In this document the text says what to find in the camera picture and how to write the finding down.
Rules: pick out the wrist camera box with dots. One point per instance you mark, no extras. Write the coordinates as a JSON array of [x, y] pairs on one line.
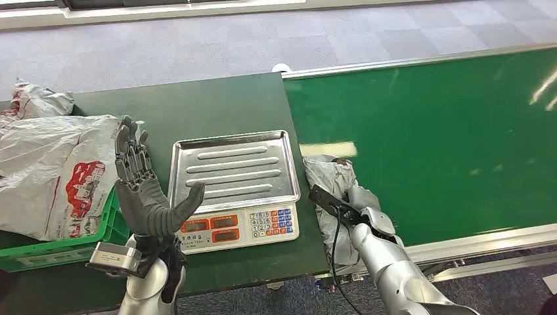
[[114, 257], [330, 202]]

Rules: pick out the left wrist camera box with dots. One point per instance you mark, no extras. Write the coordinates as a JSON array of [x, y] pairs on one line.
[[114, 257]]

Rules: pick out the white round knob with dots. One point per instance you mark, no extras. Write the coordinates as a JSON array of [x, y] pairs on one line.
[[281, 68]]

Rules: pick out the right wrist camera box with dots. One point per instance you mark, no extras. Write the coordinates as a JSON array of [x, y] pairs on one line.
[[330, 202]]

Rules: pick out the grey mailer package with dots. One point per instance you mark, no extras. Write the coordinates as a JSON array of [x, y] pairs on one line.
[[333, 178]]

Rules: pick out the white electronic scale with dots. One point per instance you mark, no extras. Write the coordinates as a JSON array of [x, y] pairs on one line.
[[237, 228]]

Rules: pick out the green conveyor belt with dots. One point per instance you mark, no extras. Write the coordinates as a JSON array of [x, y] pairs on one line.
[[435, 143]]

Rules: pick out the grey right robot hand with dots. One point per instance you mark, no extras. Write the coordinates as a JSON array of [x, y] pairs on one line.
[[363, 198]]

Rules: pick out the aluminium conveyor frame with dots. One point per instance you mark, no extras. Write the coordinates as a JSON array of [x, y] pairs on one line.
[[478, 245]]

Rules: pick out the large white red-print mailer bag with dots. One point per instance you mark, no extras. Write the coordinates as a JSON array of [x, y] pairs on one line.
[[48, 174]]

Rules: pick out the white paper sheet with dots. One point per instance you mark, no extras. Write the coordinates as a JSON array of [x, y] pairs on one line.
[[551, 283]]

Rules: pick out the green plastic crate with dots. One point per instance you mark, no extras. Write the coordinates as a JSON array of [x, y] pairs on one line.
[[65, 254]]

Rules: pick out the small white crumpled mailer bag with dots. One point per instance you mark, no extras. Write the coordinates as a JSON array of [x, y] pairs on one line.
[[37, 102]]

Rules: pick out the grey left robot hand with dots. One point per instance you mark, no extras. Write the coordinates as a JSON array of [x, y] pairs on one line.
[[143, 204]]

